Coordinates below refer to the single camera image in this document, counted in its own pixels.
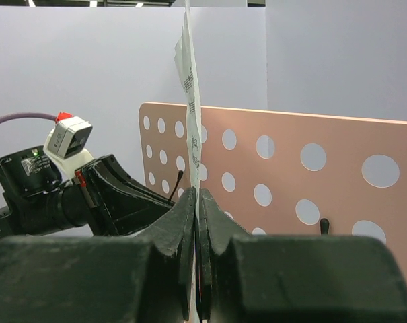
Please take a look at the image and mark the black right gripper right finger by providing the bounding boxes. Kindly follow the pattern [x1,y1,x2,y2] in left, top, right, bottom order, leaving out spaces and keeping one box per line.
[197,189,407,322]

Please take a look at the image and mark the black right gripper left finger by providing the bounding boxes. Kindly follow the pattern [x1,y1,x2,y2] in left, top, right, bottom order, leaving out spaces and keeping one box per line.
[0,188,196,322]

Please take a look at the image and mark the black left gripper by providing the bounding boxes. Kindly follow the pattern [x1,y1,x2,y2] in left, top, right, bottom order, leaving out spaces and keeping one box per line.
[61,155,174,236]

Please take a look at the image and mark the pink music stand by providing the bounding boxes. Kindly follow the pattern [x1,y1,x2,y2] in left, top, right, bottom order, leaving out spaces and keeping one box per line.
[138,102,407,300]

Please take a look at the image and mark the sheet music page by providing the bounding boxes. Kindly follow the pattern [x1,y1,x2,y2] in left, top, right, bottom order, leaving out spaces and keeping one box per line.
[174,0,204,323]

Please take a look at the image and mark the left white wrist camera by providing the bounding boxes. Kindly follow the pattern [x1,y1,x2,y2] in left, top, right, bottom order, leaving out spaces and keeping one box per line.
[43,112,94,180]

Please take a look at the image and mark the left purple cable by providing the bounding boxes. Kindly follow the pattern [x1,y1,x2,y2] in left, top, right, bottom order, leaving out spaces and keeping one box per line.
[0,112,58,134]

